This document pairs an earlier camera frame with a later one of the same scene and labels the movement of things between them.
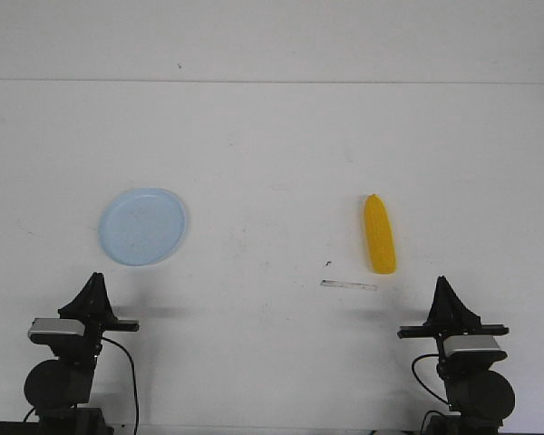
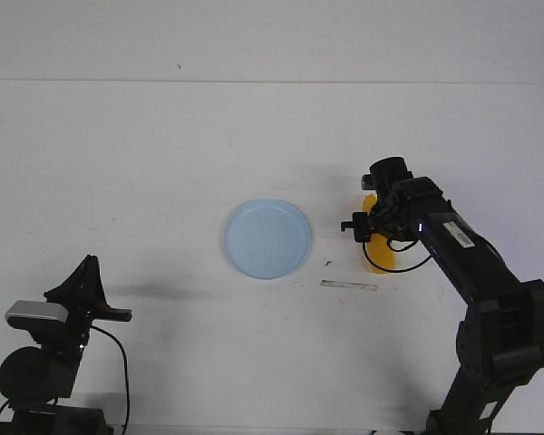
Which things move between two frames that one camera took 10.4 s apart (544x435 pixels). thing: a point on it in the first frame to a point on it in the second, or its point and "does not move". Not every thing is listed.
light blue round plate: (142, 227) to (267, 238)
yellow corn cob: (379, 235) does not move
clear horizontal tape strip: (349, 285) does not move
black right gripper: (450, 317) to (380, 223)
